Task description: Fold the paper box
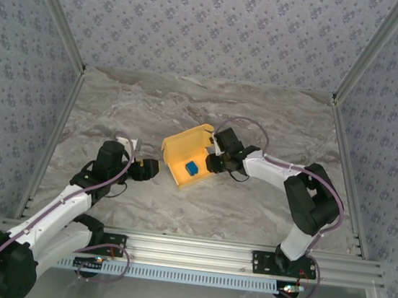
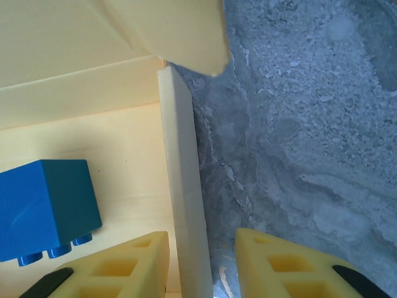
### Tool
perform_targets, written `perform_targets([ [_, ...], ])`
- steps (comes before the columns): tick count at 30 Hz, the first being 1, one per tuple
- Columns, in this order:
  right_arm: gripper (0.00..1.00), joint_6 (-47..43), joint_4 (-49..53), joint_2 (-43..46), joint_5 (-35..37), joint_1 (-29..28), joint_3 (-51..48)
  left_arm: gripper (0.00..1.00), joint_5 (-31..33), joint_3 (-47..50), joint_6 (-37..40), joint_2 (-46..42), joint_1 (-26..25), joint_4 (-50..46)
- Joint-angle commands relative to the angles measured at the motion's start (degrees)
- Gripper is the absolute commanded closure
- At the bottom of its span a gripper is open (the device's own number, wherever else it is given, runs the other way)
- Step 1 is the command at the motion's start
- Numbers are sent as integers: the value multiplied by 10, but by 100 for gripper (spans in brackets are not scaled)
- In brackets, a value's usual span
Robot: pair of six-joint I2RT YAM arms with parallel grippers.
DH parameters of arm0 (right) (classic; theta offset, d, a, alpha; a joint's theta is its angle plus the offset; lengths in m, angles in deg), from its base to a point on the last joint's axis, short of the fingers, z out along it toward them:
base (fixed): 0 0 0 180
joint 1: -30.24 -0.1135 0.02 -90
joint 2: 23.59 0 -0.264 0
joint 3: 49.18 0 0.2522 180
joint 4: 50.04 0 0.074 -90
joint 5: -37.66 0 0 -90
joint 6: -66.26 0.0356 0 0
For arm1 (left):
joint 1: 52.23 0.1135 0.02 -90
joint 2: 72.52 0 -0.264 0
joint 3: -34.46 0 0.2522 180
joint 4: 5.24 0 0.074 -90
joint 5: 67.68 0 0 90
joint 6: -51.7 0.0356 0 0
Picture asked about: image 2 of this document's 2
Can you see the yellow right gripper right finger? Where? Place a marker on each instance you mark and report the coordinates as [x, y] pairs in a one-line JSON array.
[[263, 270]]

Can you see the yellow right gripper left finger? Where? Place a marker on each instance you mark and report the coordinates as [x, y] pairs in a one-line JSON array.
[[124, 267]]

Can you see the blue toy brick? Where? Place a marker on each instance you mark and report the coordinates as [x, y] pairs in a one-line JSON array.
[[40, 201]]

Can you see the yellow paper box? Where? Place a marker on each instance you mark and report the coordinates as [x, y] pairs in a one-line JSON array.
[[93, 93]]

